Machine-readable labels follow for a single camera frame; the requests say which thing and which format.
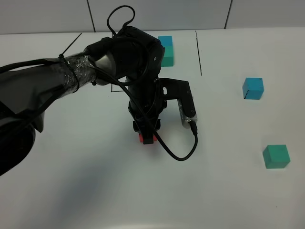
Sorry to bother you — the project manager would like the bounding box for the template green cube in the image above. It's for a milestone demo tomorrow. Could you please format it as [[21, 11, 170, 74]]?
[[161, 46, 174, 67]]

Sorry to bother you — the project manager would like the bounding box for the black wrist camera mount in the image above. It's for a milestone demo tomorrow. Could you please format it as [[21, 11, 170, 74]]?
[[158, 78, 197, 130]]

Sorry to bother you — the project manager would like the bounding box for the black camera cable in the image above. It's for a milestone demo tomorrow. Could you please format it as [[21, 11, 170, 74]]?
[[91, 6, 199, 162]]

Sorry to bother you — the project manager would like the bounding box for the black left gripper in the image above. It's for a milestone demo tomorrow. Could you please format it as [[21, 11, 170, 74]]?
[[128, 76, 163, 145]]

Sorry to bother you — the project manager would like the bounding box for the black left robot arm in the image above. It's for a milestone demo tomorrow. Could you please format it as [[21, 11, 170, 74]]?
[[0, 25, 165, 174]]

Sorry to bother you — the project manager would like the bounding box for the template blue cube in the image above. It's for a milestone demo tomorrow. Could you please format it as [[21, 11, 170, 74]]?
[[158, 36, 173, 47]]

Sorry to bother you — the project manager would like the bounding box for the loose green cube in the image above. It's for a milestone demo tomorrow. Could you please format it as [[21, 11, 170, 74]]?
[[263, 145, 291, 169]]

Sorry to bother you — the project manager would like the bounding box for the red cube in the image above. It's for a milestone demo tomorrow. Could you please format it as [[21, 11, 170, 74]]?
[[139, 134, 157, 145]]

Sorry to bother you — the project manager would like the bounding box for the black zip tie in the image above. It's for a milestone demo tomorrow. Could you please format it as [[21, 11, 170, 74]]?
[[59, 32, 82, 93]]

